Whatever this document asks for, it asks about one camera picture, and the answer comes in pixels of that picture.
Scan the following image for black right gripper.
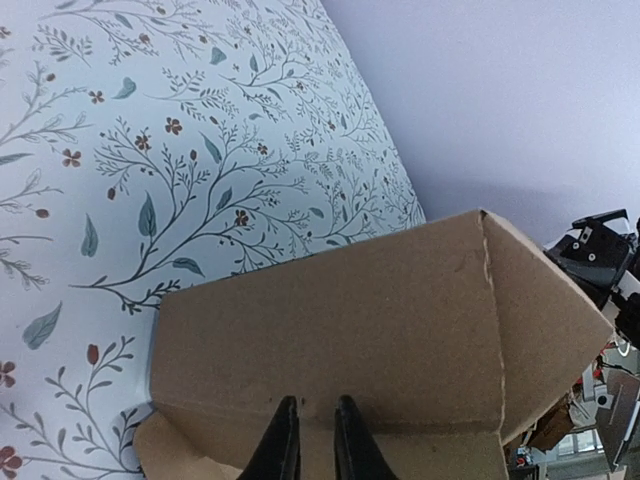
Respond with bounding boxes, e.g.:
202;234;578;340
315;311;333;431
544;209;631;309

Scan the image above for cardboard scraps in background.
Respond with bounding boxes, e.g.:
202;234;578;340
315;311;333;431
503;392;575;466

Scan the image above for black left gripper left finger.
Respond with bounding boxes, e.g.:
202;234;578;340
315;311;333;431
240;396;301;480

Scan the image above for brown cardboard box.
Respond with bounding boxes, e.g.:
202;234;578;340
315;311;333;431
134;210;613;479

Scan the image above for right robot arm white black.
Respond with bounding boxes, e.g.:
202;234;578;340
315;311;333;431
544;209;639;349

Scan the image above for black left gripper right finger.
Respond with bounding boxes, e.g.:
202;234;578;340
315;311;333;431
333;395;398;480

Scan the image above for floral patterned table mat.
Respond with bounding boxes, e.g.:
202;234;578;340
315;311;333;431
1;1;425;479

